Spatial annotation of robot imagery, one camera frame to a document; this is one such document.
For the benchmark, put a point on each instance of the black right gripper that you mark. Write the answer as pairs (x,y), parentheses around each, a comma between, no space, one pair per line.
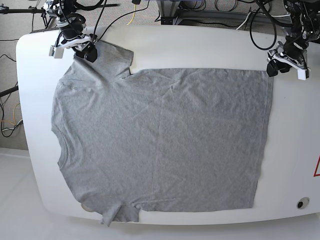
(75,31)

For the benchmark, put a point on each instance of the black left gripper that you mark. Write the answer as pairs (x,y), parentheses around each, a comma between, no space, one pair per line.
(293,48)

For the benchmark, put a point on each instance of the black table cable grommet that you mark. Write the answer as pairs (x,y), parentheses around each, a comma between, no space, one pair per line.
(303,203)

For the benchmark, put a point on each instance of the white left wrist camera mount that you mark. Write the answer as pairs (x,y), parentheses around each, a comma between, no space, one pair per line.
(277,55)

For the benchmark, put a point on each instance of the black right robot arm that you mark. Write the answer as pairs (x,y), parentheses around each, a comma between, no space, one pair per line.
(79,19)

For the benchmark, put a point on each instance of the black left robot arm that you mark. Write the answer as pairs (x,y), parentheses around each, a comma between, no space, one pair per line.
(304,28)

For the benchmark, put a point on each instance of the beige table grommet cap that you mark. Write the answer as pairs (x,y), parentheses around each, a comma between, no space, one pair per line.
(87,209)

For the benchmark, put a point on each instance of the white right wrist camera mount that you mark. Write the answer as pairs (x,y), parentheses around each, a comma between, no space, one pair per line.
(57,50)

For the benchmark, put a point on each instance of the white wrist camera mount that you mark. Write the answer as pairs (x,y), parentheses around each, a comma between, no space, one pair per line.
(277,55)
(57,50)

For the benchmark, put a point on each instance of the red triangle sticker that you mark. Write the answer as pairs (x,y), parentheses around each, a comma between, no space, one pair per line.
(317,169)

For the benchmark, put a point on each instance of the grey metal frame base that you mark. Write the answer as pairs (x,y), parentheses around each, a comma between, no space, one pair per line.
(232,14)

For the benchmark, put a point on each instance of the grey T-shirt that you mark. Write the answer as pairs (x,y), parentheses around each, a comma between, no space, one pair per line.
(160,140)

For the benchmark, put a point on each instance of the black tripod stand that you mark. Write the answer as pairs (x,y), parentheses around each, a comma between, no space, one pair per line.
(32,11)

